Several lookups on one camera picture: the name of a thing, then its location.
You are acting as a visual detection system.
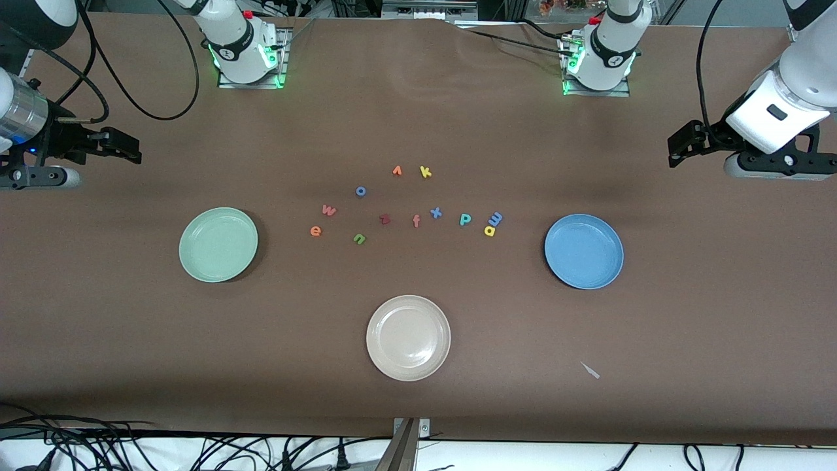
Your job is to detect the grey metal box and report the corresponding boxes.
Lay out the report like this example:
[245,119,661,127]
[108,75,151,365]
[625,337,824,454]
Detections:
[383,0,478,20]

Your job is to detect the short black base cable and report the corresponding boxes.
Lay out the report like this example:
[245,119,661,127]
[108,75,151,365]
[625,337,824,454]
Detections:
[515,17,568,41]

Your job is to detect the brown table cover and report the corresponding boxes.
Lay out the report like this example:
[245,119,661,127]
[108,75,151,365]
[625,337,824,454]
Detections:
[0,12,837,447]

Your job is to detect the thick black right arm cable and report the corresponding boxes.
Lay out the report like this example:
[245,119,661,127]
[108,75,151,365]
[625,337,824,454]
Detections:
[75,0,201,121]

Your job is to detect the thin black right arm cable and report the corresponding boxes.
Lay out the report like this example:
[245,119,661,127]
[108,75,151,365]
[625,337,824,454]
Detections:
[0,23,111,125]

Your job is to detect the grey metal bracket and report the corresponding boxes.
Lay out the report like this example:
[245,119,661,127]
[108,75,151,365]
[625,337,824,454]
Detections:
[376,417,431,471]

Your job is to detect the green plate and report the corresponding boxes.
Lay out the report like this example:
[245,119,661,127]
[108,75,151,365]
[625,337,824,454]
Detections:
[179,207,259,283]

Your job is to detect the beige plate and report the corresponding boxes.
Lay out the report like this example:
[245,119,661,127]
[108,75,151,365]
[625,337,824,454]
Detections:
[366,295,452,382]

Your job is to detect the blue plate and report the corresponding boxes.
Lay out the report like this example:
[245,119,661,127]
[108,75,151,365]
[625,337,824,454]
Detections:
[544,214,624,290]

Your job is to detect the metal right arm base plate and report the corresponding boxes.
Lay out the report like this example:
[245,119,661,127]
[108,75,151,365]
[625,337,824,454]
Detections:
[218,27,289,90]

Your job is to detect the thin grey base cable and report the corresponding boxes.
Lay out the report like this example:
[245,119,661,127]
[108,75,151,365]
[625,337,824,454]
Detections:
[265,18,316,52]

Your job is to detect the long black base cable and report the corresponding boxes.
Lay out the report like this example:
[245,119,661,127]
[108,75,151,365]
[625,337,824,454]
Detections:
[454,25,576,58]

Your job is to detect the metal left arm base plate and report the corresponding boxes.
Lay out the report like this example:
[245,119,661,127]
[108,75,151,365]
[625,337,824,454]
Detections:
[561,33,632,97]

